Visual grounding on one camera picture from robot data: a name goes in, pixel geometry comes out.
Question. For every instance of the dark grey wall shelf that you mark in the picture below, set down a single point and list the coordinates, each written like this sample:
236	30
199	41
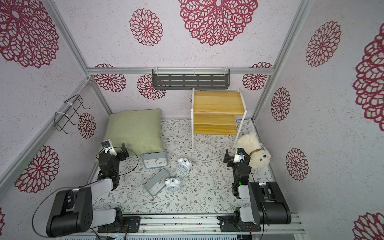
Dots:
193	79

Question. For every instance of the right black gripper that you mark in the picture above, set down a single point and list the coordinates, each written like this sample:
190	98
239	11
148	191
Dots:
229	157

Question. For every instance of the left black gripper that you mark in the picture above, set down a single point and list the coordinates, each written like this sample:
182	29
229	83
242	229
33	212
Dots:
123	157

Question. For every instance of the green pillow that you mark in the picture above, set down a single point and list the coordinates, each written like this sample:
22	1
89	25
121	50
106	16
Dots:
139	130

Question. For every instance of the black wire wall rack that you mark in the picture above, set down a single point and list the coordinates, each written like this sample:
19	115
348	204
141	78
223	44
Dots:
72	106

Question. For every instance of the metal base rail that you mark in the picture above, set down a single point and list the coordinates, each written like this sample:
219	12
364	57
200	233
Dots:
202	224

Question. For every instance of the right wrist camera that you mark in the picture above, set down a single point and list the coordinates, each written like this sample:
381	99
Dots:
239	157

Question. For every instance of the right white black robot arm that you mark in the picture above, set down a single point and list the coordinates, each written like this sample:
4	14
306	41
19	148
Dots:
267	203

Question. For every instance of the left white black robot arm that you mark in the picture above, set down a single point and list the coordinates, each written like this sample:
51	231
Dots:
72	211

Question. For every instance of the grey square clock face-down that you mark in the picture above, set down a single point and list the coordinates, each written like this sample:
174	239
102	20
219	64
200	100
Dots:
157	182

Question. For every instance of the grey square alarm clock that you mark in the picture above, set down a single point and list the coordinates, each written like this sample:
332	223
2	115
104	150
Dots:
155	160

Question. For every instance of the white twin-bell clock lower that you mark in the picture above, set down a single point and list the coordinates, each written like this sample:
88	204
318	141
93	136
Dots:
173	184

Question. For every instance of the white teddy bear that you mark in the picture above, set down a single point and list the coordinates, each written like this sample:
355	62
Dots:
260	156

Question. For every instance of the white twin-bell clock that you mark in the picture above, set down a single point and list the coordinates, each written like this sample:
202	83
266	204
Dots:
184	165
173	184

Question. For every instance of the wooden white-framed two-tier shelf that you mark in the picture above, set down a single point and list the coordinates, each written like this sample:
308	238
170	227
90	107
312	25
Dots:
217	113

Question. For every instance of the white twin-bell clock upper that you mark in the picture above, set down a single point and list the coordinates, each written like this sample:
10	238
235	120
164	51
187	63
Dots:
184	165

